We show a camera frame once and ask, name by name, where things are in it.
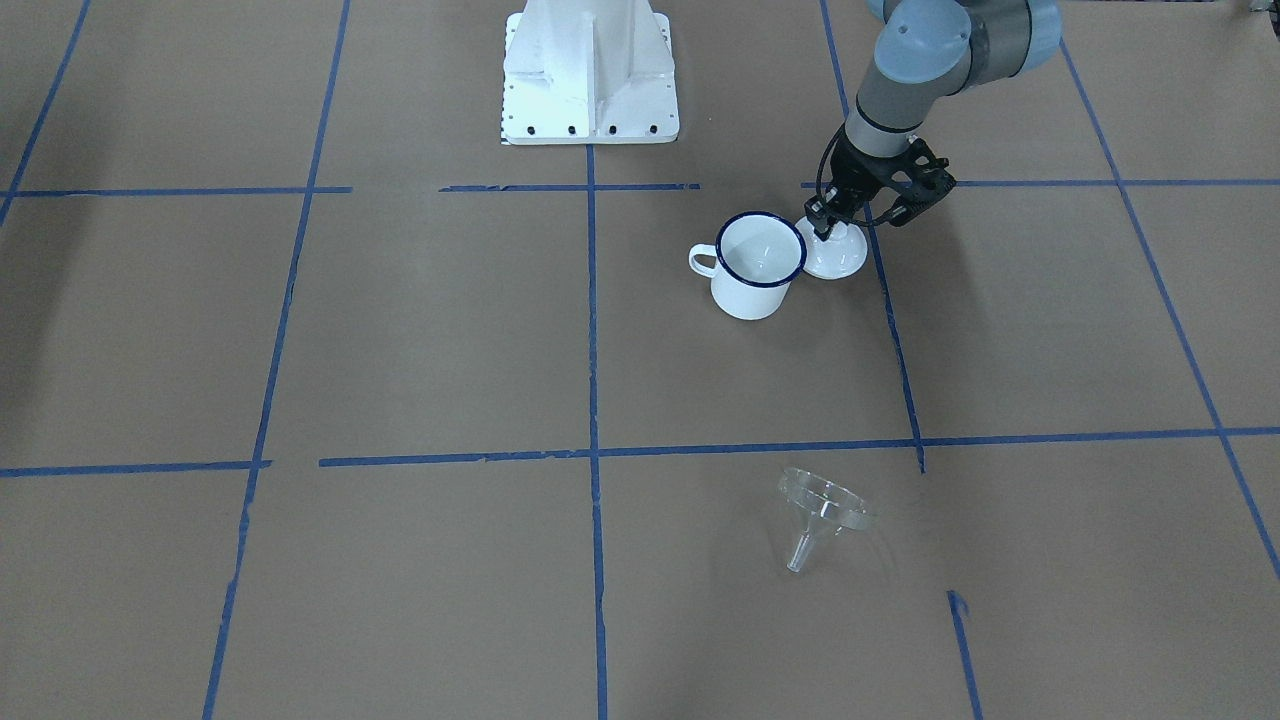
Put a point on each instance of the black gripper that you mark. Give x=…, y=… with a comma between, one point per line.
x=854, y=177

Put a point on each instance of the white enamel mug lid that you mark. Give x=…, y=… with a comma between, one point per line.
x=842, y=254

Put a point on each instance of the clear plastic funnel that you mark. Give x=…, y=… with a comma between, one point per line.
x=823, y=510

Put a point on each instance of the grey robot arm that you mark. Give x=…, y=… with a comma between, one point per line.
x=927, y=50

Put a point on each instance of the white enamel mug blue rim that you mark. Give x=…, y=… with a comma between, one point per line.
x=750, y=266

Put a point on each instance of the black wrist camera with cable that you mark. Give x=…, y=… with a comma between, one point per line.
x=918, y=178

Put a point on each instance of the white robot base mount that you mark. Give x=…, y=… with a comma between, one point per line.
x=580, y=72

